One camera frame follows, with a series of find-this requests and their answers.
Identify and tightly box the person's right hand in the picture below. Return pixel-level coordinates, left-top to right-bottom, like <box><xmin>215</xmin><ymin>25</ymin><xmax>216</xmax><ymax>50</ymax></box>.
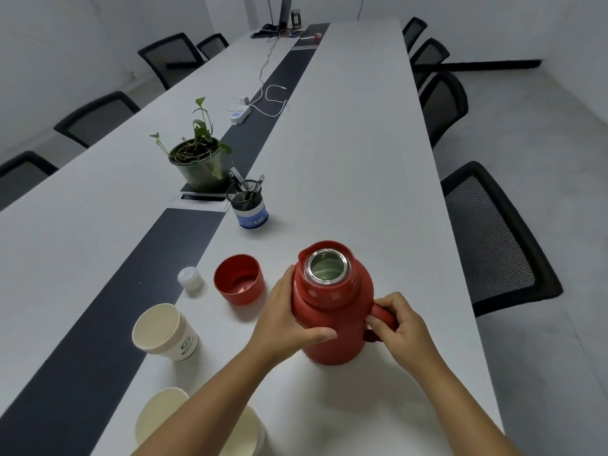
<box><xmin>364</xmin><ymin>292</ymin><xmax>445</xmax><ymax>376</ymax></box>

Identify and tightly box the person's left hand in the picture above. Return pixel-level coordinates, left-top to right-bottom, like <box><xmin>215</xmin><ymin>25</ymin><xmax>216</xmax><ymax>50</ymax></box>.
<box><xmin>249</xmin><ymin>264</ymin><xmax>338</xmax><ymax>371</ymax></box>

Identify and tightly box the red thermos lid cup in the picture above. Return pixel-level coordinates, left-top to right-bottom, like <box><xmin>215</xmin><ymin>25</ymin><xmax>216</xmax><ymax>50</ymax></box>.
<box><xmin>213</xmin><ymin>254</ymin><xmax>265</xmax><ymax>307</ymax></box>

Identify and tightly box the red thermos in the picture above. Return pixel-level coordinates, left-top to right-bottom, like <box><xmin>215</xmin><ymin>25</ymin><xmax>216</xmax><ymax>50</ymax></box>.
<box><xmin>290</xmin><ymin>240</ymin><xmax>399</xmax><ymax>366</ymax></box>

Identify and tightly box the white thermos stopper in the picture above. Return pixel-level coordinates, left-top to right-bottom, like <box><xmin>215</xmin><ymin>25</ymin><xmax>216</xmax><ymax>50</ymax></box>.
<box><xmin>177</xmin><ymin>266</ymin><xmax>204</xmax><ymax>293</ymax></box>

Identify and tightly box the white paper cup blue print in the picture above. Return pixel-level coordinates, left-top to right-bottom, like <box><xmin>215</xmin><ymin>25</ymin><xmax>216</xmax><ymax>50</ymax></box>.
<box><xmin>227</xmin><ymin>405</ymin><xmax>267</xmax><ymax>456</ymax></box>
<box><xmin>135</xmin><ymin>387</ymin><xmax>191</xmax><ymax>447</ymax></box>

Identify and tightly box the person's right forearm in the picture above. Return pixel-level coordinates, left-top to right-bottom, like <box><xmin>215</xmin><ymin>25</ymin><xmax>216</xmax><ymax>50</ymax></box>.
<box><xmin>413</xmin><ymin>360</ymin><xmax>521</xmax><ymax>456</ymax></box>

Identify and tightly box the person's left forearm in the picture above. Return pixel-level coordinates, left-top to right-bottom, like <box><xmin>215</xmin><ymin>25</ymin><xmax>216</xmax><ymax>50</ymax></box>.
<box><xmin>128</xmin><ymin>346</ymin><xmax>281</xmax><ymax>456</ymax></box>

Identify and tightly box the white conference table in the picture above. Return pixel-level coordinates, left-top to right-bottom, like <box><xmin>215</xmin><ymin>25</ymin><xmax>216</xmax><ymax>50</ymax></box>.
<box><xmin>0</xmin><ymin>16</ymin><xmax>505</xmax><ymax>456</ymax></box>

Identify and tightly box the black mesh pen holder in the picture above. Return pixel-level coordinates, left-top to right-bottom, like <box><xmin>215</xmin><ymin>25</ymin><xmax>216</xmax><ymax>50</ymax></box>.
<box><xmin>225</xmin><ymin>180</ymin><xmax>269</xmax><ymax>229</ymax></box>

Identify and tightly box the black mesh office chair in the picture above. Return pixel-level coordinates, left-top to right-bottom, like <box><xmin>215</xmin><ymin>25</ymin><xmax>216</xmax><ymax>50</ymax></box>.
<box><xmin>417</xmin><ymin>70</ymin><xmax>469</xmax><ymax>149</ymax></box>
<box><xmin>137</xmin><ymin>32</ymin><xmax>206</xmax><ymax>91</ymax></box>
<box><xmin>53</xmin><ymin>91</ymin><xmax>141</xmax><ymax>149</ymax></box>
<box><xmin>402</xmin><ymin>16</ymin><xmax>428</xmax><ymax>54</ymax></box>
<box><xmin>409</xmin><ymin>37</ymin><xmax>451</xmax><ymax>91</ymax></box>
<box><xmin>440</xmin><ymin>161</ymin><xmax>564</xmax><ymax>318</ymax></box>
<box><xmin>0</xmin><ymin>150</ymin><xmax>59</xmax><ymax>212</ymax></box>
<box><xmin>196</xmin><ymin>33</ymin><xmax>230</xmax><ymax>61</ymax></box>

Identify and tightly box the potted green plant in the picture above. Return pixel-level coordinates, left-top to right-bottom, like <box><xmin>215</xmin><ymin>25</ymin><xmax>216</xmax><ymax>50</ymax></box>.
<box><xmin>149</xmin><ymin>97</ymin><xmax>234</xmax><ymax>193</ymax></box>

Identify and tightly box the laptop at table end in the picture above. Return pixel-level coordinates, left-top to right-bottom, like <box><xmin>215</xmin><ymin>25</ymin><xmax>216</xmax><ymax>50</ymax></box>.
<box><xmin>250</xmin><ymin>23</ymin><xmax>286</xmax><ymax>39</ymax></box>

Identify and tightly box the white charging cable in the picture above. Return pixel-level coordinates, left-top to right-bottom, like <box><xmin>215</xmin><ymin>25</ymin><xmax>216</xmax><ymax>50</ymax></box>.
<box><xmin>249</xmin><ymin>84</ymin><xmax>288</xmax><ymax>119</ymax></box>

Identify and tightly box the white power strip cord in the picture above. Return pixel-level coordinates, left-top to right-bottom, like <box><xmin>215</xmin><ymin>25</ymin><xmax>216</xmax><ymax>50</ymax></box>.
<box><xmin>258</xmin><ymin>35</ymin><xmax>281</xmax><ymax>98</ymax></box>

